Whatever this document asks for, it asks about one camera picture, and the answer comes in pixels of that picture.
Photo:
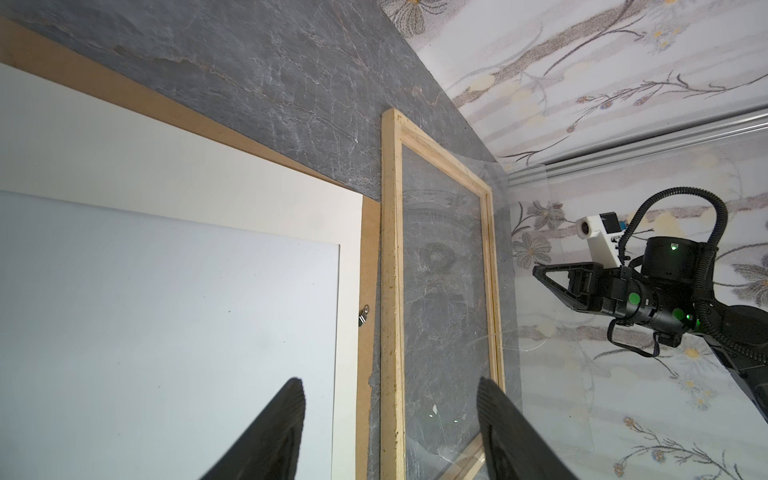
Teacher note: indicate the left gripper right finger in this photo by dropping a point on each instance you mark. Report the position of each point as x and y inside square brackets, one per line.
[513, 449]

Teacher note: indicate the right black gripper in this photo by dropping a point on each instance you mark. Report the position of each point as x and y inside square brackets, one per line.
[654, 291]

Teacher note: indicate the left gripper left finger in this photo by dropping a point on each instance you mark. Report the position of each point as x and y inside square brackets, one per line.
[269, 447]

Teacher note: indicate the clear acrylic sheet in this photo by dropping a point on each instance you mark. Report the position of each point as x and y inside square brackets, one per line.
[446, 330]

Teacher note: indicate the white mat photo sheet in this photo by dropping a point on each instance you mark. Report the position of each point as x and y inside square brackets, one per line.
[158, 288]

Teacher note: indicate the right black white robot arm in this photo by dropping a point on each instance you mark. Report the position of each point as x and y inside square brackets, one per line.
[737, 336]

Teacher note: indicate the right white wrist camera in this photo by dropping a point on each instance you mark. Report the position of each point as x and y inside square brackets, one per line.
[602, 233]

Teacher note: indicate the right corner aluminium post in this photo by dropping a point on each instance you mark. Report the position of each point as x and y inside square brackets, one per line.
[716, 130]

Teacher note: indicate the brown frame backing board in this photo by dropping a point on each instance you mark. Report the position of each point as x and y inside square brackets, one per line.
[35, 54]

